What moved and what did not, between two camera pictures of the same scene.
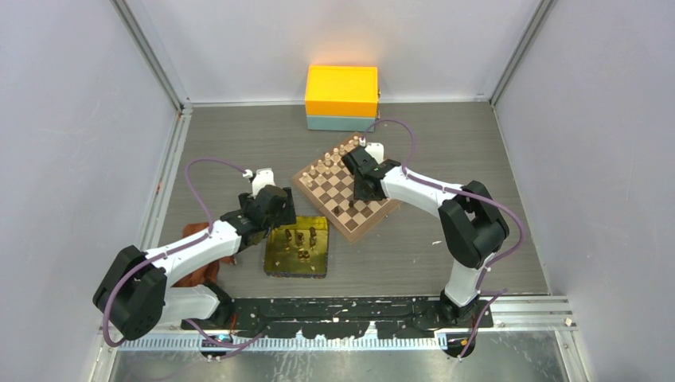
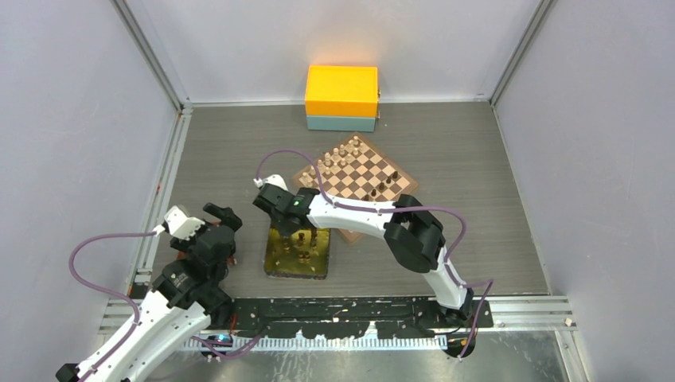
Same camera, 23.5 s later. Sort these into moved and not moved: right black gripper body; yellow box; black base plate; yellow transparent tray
Moved: right black gripper body
Not moved: black base plate; yellow box; yellow transparent tray
